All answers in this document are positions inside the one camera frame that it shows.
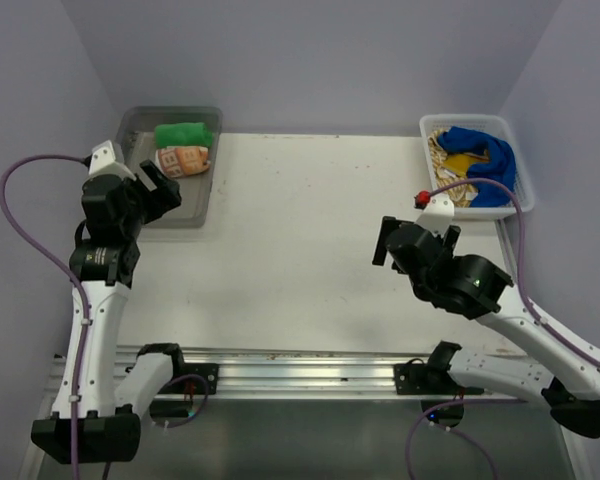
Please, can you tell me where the printed patterned towel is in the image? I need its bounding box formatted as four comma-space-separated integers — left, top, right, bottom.
154, 146, 211, 179

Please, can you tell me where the green microfiber towel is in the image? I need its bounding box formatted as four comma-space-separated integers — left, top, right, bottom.
154, 122, 213, 149

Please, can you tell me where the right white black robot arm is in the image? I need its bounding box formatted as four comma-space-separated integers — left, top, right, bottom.
372, 216, 600, 439

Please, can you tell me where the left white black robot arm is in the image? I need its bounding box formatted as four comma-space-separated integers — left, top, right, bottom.
31, 160, 188, 466

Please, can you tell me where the clear grey plastic bin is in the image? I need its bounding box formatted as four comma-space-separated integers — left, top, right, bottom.
115, 106, 223, 229

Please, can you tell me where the yellow striped cloth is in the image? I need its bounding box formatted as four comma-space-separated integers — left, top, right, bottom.
426, 128, 491, 209

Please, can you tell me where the white perforated plastic basket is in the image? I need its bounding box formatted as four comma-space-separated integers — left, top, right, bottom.
419, 113, 537, 222

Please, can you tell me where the blue cloth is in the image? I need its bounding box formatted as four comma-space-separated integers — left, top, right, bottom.
437, 126, 516, 208

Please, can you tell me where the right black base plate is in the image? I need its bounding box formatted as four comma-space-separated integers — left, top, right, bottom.
393, 361, 484, 396

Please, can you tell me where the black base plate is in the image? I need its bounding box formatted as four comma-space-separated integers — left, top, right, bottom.
128, 362, 220, 396
393, 361, 484, 396

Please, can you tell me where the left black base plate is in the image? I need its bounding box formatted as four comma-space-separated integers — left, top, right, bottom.
128, 362, 220, 396

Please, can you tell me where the aluminium mounting rail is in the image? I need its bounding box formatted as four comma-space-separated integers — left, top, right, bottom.
44, 344, 571, 401

